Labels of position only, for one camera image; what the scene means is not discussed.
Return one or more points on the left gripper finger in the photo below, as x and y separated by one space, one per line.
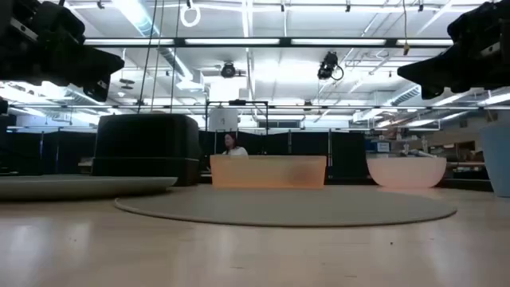
103 68

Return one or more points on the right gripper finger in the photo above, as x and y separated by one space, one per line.
430 75

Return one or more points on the white round bowl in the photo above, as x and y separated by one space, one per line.
406 172

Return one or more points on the grey round plate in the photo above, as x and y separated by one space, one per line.
79 186

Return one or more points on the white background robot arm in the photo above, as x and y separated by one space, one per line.
418 152

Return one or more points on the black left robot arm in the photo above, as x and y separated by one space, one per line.
3 106

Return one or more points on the black ceiling disc fixture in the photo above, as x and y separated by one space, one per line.
126 81

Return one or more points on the blue white sign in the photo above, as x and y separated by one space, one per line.
382 146

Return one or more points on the black toaster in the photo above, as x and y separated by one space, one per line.
147 147

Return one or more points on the light blue cup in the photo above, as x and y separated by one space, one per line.
498 159

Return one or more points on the white cylindrical container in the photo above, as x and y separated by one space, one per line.
223 119

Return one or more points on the black overhead light bar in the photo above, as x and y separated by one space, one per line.
285 42

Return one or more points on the person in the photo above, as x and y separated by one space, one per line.
235 149

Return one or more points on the translucent orange plastic bin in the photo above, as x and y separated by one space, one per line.
267 172

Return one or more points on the round beige placemat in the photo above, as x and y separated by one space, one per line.
279 205

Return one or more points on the black partition wall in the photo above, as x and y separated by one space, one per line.
346 155

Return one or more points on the round black ceiling camera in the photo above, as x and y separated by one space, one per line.
228 70

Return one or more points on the black metal stand frame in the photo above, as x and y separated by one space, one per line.
237 102

